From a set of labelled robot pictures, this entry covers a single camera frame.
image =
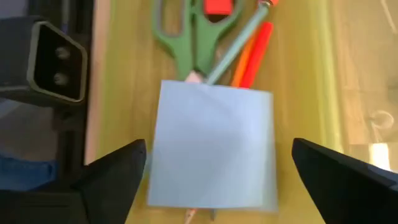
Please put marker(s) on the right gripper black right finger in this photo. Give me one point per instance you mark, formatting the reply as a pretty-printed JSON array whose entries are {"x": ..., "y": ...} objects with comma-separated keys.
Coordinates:
[{"x": 348, "y": 193}]

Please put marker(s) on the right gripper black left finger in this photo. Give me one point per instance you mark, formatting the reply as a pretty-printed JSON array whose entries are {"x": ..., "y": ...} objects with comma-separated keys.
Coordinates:
[{"x": 109, "y": 186}]

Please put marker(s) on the yellow-green translucent pencil box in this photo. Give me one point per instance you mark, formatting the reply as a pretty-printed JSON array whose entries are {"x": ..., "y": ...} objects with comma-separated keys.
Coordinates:
[{"x": 130, "y": 93}]

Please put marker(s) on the light blue sticky note pad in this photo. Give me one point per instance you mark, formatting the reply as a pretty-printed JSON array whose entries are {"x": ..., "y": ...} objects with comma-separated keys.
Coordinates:
[{"x": 211, "y": 146}]

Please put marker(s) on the orange marker pen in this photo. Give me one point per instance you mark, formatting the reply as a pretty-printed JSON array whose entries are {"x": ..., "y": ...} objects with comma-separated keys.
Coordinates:
[{"x": 258, "y": 49}]

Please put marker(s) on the blue pencil with orange eraser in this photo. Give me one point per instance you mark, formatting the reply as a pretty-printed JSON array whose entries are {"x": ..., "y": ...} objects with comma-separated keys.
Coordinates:
[{"x": 236, "y": 46}]

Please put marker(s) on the red eraser block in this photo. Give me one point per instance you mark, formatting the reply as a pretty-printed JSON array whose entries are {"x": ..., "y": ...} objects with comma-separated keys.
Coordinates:
[{"x": 217, "y": 6}]

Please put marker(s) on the blue fabric item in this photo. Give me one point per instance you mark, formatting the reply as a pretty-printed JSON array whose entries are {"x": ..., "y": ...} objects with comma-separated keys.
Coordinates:
[{"x": 25, "y": 172}]

